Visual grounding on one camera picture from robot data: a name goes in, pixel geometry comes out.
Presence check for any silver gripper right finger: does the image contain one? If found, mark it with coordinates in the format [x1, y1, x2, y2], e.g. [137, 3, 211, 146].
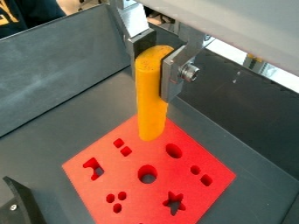
[160, 23, 212, 102]

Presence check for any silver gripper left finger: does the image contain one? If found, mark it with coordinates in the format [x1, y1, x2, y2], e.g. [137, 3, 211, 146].
[109, 0, 157, 61]

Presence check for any yellow oval peg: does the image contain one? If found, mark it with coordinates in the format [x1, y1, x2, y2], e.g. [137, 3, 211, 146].
[135, 45, 174, 141]

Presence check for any person in dark shirt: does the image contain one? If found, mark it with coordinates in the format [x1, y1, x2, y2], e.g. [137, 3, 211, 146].
[0, 0, 68, 39]

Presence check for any red shape sorter block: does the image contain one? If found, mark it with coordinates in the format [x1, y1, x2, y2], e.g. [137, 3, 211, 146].
[61, 117, 236, 224]

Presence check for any black curved holder bracket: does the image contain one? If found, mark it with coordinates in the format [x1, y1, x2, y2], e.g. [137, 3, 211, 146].
[0, 177, 47, 224]

